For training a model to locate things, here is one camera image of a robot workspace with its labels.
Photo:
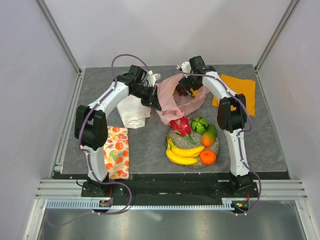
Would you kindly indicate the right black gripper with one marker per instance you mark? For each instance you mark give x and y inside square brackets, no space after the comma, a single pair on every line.
[185,82]

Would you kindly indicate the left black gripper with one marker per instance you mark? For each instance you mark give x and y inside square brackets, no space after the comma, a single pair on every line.
[152,100]

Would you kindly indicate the pink plastic bag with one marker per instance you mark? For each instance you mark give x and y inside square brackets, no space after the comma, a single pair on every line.
[173,105]

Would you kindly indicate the fake red fruit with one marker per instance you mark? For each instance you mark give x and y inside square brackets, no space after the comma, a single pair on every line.
[182,127]

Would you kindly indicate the fake green fruit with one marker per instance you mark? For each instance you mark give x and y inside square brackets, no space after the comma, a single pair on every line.
[199,125]

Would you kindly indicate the speckled glass plate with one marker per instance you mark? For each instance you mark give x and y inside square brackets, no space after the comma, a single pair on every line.
[183,143]

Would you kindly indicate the fake mango fruit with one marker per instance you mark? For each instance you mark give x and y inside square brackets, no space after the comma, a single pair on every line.
[209,136]

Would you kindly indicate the yellow fake banana bunch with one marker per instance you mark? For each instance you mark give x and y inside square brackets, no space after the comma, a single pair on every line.
[182,156]

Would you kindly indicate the fake orange fruit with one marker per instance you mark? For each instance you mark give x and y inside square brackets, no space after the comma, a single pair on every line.
[208,157]

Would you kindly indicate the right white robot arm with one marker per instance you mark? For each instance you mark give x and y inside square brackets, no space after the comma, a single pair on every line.
[232,114]

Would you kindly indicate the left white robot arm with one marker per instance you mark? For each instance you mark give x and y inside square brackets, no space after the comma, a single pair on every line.
[91,127]

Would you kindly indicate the fake dark grapes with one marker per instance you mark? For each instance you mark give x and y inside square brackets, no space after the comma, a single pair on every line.
[180,90]

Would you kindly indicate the white folded cloth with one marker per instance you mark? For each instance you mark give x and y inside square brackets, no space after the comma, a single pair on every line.
[132,113]

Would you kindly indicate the orange folded t-shirt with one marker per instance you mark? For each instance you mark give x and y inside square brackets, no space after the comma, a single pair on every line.
[243,86]

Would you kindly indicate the floral patterned cloth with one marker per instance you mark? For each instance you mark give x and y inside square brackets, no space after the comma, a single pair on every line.
[116,153]

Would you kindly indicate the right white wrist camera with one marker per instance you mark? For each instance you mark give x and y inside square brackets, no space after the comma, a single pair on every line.
[184,68]

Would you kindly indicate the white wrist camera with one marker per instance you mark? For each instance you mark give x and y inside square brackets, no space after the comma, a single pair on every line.
[184,68]
[152,78]

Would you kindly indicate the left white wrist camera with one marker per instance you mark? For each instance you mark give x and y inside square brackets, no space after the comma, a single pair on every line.
[152,78]

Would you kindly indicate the aluminium frame profile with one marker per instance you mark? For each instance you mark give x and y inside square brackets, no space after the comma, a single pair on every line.
[58,34]

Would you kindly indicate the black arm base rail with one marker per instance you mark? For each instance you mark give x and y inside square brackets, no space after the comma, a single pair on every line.
[216,185]

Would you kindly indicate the grey slotted cable duct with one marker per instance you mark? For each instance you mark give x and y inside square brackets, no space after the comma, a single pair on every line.
[96,204]

